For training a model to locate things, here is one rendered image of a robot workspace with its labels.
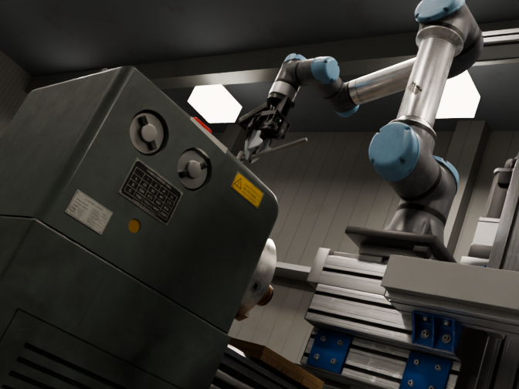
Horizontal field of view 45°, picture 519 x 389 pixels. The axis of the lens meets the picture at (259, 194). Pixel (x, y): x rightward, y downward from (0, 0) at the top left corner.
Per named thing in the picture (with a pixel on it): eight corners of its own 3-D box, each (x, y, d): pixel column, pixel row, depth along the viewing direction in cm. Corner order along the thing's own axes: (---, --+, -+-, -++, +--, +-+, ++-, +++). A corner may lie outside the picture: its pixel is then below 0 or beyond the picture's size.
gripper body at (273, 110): (268, 125, 176) (283, 91, 180) (247, 127, 182) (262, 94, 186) (284, 141, 181) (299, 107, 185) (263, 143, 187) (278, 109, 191)
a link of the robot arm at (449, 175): (455, 229, 148) (470, 180, 153) (430, 200, 140) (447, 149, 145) (410, 227, 157) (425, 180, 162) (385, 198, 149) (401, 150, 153)
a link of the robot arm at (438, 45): (435, 201, 141) (486, 18, 162) (405, 164, 132) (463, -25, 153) (388, 201, 149) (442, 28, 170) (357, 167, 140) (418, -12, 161)
